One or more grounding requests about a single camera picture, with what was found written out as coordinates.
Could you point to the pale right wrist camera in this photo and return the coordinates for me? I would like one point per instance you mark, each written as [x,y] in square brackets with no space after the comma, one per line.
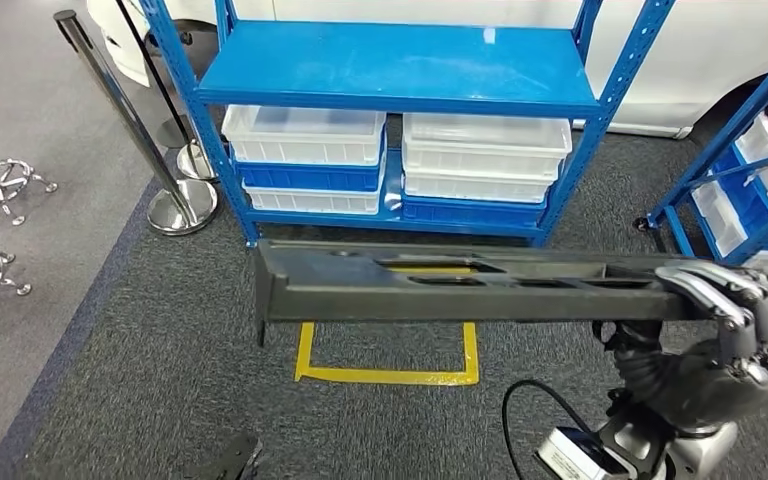
[569,457]

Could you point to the blue metal shelf rack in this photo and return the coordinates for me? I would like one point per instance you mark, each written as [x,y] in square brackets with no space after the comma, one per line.
[357,60]

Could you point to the long black plastic part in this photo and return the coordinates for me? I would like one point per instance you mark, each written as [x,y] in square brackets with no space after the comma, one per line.
[357,298]

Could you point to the chrome stanchion post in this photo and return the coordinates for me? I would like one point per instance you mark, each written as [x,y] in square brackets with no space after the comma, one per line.
[195,162]
[182,208]

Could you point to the blue wheeled rack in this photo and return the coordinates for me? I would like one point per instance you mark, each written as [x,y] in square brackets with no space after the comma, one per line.
[689,179]

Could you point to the white car with red stripe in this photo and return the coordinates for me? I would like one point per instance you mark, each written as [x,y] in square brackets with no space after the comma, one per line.
[689,53]

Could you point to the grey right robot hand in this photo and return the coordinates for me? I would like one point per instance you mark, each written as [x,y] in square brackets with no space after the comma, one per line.
[722,391]

